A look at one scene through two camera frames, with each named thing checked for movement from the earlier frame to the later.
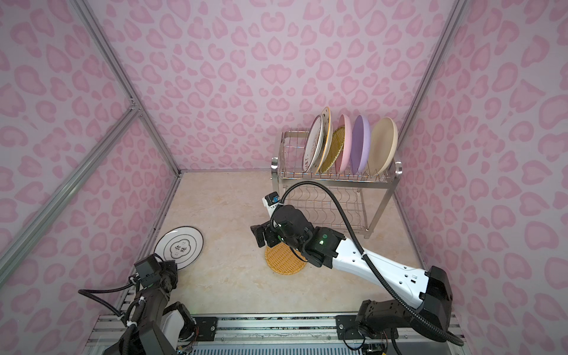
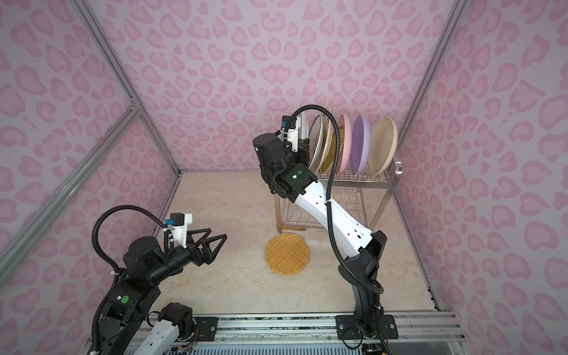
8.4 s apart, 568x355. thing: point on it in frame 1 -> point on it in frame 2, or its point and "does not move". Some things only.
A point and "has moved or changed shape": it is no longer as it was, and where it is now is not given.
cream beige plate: [382, 145] does not move
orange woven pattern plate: [282, 260] does not move
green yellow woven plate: [337, 142] does not move
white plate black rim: [180, 244] has moved or changed shape
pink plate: [342, 161] does not move
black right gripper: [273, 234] -> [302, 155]
